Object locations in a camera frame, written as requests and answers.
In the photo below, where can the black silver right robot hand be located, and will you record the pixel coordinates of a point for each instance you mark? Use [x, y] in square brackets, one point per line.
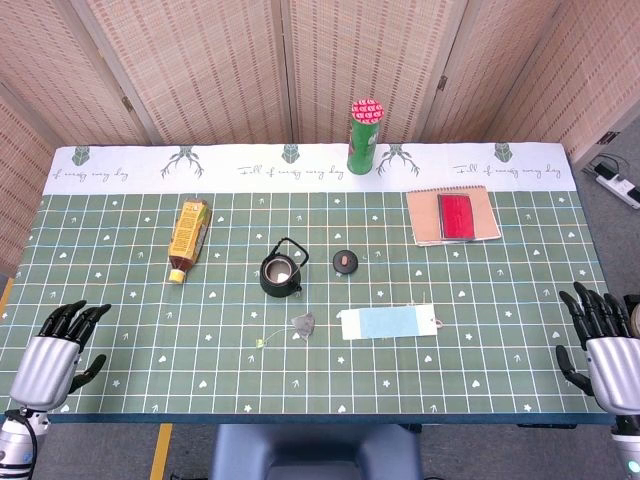
[615, 370]

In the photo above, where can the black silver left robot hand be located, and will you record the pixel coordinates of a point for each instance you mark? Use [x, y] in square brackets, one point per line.
[45, 370]

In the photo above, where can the black cast iron teapot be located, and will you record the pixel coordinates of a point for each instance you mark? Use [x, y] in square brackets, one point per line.
[270, 287]

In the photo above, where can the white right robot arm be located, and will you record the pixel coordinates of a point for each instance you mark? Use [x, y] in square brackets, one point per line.
[627, 450]

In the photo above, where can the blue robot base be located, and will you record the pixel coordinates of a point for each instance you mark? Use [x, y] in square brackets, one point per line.
[315, 450]

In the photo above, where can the yellow label tea bottle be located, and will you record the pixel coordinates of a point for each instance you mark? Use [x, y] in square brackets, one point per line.
[189, 235]

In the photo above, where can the black teapot lid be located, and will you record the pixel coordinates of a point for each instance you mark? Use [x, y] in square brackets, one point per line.
[346, 262]

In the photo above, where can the green grid tablecloth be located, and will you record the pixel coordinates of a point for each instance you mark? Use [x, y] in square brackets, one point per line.
[150, 325]

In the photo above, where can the white power strip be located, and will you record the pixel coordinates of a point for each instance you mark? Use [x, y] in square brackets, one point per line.
[622, 189]

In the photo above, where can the red pack in clear wrap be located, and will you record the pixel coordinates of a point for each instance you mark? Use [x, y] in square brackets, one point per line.
[456, 216]

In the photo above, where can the white blue paper tag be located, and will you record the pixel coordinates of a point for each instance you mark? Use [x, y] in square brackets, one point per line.
[385, 322]

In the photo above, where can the kraft spiral notebook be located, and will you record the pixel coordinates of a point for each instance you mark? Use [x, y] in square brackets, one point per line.
[422, 220]

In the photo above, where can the green chips can red lid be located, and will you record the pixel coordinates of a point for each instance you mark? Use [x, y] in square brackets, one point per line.
[362, 150]

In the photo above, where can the bamboo folding screen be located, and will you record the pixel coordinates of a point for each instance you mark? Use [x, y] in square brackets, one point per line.
[210, 65]

